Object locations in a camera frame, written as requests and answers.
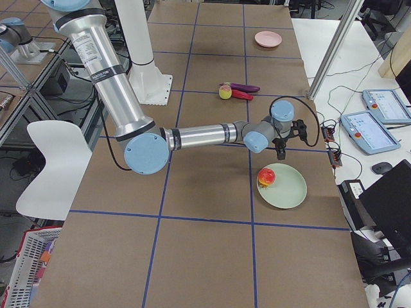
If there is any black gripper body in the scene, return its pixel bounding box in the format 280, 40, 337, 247
272, 134, 290, 150

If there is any pink plate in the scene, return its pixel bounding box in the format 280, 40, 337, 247
254, 31, 283, 48

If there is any peach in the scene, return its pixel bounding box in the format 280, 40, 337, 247
218, 85, 232, 99

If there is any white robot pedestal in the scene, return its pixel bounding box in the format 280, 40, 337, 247
115, 0, 173, 106

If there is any red chili pepper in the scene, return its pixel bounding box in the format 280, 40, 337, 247
231, 89, 254, 101

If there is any black monitor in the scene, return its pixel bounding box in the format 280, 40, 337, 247
360, 159, 410, 257

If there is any aluminium frame post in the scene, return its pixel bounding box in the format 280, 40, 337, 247
307, 0, 363, 100

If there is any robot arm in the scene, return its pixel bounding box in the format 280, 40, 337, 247
45, 1, 293, 175

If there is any red apple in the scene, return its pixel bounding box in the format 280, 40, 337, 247
257, 167, 276, 187

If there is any far teach pendant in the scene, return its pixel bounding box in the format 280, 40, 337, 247
362, 89, 410, 124

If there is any black computer mouse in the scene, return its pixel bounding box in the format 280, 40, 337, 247
371, 162, 393, 175

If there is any purple eggplant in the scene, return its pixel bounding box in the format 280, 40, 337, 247
220, 82, 260, 93

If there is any black power adapter box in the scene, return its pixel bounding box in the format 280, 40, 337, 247
337, 180, 376, 230

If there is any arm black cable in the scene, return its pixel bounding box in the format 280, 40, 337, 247
268, 96, 321, 148

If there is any white plastic basket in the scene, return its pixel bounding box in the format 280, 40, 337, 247
1, 227, 61, 307

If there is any white chair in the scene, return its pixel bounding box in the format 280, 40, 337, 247
16, 120, 92, 221

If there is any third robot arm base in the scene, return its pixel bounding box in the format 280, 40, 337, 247
1, 17, 55, 65

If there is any near teach pendant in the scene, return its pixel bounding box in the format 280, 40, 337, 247
340, 111, 401, 155

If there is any green plate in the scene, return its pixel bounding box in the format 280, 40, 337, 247
257, 163, 308, 209

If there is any teach pendant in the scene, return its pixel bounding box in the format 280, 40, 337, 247
362, 89, 410, 124
340, 111, 401, 155

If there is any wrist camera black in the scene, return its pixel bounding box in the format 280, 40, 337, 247
289, 119, 308, 143

